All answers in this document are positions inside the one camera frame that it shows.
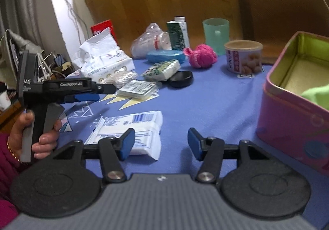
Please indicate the brown chair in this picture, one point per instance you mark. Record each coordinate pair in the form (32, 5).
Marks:
(277, 14)

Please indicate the green drink carton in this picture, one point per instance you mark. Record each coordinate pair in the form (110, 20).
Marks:
(177, 35)

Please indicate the person's left hand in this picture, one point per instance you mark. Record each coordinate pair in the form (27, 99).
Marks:
(46, 140)

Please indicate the grey bag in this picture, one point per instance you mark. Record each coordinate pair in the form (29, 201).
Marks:
(6, 55)

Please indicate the teal plastic cup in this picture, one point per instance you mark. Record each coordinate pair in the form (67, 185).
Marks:
(216, 32)

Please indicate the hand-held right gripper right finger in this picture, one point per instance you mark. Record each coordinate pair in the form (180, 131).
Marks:
(194, 142)

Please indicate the white soft tissue pack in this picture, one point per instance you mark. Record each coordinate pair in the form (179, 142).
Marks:
(102, 58)

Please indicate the black correction tape dispenser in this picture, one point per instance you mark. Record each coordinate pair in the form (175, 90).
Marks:
(183, 80)

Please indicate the white pocket tissue packet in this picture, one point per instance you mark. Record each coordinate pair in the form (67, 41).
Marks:
(136, 90)

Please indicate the bag of cotton swabs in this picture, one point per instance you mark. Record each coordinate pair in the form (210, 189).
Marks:
(123, 77)

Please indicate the green cloth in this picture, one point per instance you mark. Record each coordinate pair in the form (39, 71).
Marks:
(318, 96)

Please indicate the green patterned pocket tissue packet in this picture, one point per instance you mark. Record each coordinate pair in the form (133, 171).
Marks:
(162, 69)

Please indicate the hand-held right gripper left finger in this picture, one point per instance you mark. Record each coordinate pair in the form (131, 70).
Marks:
(127, 142)

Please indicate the red cardboard box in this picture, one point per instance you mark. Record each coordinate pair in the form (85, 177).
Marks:
(102, 27)

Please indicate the grey curtain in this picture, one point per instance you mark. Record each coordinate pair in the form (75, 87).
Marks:
(20, 1)

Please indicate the blue printed tablecloth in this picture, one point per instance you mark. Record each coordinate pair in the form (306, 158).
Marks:
(218, 106)

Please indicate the pink tin box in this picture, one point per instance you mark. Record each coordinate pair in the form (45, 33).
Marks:
(282, 122)

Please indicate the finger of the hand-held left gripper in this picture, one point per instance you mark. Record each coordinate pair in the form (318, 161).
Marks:
(87, 98)
(105, 88)

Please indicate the person's left forearm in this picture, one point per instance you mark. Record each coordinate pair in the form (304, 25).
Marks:
(6, 168)

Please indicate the blue oblong case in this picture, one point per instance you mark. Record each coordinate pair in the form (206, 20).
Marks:
(164, 55)

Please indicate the white cotton pad pack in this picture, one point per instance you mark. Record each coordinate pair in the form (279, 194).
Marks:
(144, 127)

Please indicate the small white paper cup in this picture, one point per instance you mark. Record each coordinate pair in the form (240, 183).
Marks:
(241, 60)

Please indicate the pink knitted pouch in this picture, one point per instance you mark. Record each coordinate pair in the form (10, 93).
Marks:
(201, 56)

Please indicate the clear plastic bag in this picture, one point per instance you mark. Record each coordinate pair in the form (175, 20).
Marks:
(144, 45)

